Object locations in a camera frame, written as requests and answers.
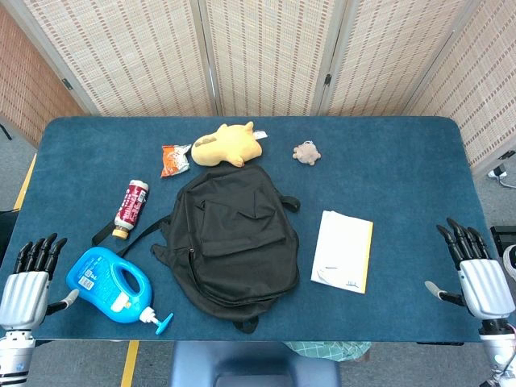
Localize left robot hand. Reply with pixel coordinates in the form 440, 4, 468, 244
0, 232, 81, 330

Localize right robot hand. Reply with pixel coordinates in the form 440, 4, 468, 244
424, 217, 516, 334

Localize white book yellow spine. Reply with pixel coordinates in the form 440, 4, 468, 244
310, 209, 374, 295

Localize black backpack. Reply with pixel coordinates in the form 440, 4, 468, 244
91, 163, 302, 335

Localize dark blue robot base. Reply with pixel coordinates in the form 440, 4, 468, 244
169, 341, 343, 387

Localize black box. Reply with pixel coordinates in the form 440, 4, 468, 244
489, 225, 516, 253

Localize blue detergent pump bottle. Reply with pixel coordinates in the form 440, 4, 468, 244
65, 246, 175, 335

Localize yellow floor tape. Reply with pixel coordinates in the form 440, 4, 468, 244
120, 340, 140, 387
13, 152, 38, 211

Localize white black floor object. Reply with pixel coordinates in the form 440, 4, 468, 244
487, 150, 516, 189

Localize blue table cloth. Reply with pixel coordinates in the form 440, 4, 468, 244
0, 116, 516, 343

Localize red label drink bottle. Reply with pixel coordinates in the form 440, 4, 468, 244
111, 179, 150, 241

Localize green checkered cloth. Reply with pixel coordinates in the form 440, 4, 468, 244
281, 341, 372, 363

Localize beige woven screen panel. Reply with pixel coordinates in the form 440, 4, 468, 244
7, 0, 218, 118
402, 0, 516, 170
318, 0, 483, 118
197, 0, 347, 118

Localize orange snack packet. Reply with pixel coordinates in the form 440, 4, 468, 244
160, 144, 193, 179

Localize brown woven screen panel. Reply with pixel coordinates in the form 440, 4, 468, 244
0, 6, 84, 148

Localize small brown plush toy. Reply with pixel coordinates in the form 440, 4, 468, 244
292, 139, 323, 166

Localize yellow plush toy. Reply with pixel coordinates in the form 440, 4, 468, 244
190, 121, 269, 169

